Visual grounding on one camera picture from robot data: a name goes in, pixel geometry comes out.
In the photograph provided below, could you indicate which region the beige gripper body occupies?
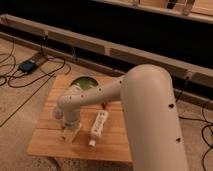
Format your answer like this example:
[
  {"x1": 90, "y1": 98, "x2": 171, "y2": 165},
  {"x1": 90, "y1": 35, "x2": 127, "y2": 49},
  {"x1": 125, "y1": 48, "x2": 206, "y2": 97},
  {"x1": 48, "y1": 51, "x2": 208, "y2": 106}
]
[{"x1": 63, "y1": 123, "x2": 81, "y2": 134}]

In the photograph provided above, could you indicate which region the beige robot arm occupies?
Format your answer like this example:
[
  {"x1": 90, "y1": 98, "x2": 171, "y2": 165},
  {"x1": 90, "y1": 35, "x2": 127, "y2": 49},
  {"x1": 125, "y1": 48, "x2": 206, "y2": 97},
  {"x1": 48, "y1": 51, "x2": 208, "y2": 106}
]
[{"x1": 57, "y1": 64, "x2": 189, "y2": 171}]

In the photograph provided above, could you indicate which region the ceramic cup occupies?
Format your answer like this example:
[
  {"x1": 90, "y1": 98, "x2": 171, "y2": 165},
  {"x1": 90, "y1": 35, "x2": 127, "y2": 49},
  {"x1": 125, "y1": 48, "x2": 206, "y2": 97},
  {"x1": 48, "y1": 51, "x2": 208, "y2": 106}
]
[{"x1": 52, "y1": 107, "x2": 63, "y2": 120}]

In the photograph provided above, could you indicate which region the white tube with cap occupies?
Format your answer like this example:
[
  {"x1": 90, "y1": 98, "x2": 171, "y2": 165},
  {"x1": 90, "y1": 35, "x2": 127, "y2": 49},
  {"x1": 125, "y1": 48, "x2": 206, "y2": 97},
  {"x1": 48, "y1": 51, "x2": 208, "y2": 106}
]
[{"x1": 89, "y1": 110, "x2": 109, "y2": 147}]

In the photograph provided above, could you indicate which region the green bowl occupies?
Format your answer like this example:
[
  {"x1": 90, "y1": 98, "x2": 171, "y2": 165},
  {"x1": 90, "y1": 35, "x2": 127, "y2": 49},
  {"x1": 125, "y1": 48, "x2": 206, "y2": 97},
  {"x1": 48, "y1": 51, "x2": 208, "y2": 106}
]
[{"x1": 71, "y1": 76, "x2": 98, "y2": 91}]

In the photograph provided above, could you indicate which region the wooden board table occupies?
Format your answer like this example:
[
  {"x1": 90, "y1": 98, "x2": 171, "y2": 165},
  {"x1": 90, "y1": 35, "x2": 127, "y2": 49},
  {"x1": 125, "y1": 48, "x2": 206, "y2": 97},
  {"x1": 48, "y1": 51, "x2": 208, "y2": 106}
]
[{"x1": 27, "y1": 74, "x2": 131, "y2": 162}]

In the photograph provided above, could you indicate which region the blue power box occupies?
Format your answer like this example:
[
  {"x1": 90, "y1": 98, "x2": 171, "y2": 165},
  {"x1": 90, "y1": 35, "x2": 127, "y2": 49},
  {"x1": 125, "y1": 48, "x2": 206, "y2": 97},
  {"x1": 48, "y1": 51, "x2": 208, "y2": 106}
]
[{"x1": 18, "y1": 60, "x2": 37, "y2": 73}]

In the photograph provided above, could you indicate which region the black floor cable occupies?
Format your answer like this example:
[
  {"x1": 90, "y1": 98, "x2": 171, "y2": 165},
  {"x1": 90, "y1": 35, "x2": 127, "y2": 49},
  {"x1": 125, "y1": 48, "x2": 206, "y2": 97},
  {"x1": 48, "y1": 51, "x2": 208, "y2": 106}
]
[{"x1": 0, "y1": 36, "x2": 72, "y2": 128}]

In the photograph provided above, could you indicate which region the wooden beam rail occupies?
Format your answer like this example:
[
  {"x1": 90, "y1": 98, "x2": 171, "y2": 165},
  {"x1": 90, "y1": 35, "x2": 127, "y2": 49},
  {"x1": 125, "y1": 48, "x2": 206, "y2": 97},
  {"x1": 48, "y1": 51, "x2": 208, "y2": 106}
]
[{"x1": 0, "y1": 14, "x2": 213, "y2": 88}]

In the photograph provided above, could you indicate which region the black cables right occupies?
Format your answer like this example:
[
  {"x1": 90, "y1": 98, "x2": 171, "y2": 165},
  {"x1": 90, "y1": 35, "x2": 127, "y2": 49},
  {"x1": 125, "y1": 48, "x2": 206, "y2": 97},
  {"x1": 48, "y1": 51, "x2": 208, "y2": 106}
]
[{"x1": 175, "y1": 78, "x2": 213, "y2": 171}]

